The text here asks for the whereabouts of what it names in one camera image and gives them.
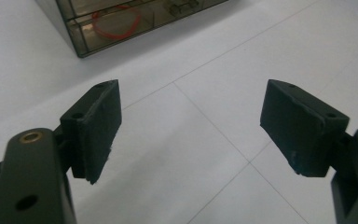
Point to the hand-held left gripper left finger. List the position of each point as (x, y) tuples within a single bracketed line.
[(96, 130)]

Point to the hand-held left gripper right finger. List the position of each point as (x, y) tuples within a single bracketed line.
[(301, 130)]

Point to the red rubber band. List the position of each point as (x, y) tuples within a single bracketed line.
[(105, 33)]

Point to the smoky transparent drawer box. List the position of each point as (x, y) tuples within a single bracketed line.
[(143, 18)]

